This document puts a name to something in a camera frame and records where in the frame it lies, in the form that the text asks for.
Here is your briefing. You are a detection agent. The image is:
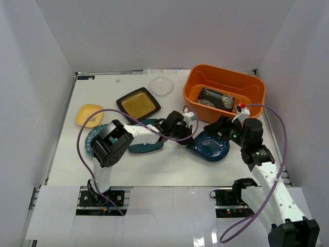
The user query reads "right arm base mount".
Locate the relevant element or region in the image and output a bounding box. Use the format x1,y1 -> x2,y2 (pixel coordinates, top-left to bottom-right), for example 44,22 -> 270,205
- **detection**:
209,189 -> 254,218

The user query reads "black floral square plate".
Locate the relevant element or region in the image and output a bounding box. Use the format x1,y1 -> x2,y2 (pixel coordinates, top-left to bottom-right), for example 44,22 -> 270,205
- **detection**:
196,87 -> 235,112

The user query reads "dark blue patterned plate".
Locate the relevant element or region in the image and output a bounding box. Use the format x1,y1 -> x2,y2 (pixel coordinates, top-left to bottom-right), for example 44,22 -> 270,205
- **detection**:
187,131 -> 230,162

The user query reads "orange plastic bin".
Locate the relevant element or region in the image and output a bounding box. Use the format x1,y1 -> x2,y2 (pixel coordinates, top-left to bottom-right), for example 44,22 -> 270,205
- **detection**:
183,64 -> 266,124

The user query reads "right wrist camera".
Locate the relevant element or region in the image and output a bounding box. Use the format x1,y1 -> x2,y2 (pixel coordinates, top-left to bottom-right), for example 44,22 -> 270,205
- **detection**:
232,103 -> 250,123

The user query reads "yellow small square plate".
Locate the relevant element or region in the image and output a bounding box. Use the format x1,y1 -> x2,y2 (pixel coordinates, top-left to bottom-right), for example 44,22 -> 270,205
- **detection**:
75,104 -> 104,128

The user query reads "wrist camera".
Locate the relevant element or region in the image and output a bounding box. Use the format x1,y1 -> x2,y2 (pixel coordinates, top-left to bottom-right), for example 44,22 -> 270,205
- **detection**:
182,107 -> 196,127
232,103 -> 250,123

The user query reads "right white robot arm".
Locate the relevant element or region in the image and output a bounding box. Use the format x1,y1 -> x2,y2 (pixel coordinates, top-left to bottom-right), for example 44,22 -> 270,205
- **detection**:
204,116 -> 320,246

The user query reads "teal square plate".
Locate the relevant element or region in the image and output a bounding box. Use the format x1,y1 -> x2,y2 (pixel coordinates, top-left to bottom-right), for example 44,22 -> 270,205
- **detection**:
129,118 -> 163,154

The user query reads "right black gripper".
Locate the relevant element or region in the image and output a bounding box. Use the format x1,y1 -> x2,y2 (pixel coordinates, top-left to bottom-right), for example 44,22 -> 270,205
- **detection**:
204,115 -> 248,148

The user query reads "clear glass small plate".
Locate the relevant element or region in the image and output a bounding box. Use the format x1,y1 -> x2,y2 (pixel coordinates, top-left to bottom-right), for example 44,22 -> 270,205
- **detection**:
148,76 -> 174,96

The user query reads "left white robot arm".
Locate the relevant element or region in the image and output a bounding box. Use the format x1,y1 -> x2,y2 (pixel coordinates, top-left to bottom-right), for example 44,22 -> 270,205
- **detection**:
90,109 -> 197,205

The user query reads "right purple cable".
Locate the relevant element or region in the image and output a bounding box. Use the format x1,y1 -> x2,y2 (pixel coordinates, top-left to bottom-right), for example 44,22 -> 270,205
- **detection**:
219,103 -> 288,244

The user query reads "teal scalloped round plate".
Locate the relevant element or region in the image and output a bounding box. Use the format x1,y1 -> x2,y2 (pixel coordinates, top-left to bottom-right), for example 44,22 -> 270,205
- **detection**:
85,124 -> 107,157

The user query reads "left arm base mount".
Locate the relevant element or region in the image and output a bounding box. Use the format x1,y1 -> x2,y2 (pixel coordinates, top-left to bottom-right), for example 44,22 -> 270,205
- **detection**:
78,190 -> 125,213

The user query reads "black square amber plate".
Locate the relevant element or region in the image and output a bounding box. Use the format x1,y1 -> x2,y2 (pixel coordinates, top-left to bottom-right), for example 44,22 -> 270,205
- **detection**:
116,87 -> 161,121

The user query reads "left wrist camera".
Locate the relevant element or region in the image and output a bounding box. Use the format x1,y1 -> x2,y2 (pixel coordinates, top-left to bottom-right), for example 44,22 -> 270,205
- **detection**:
182,107 -> 196,127

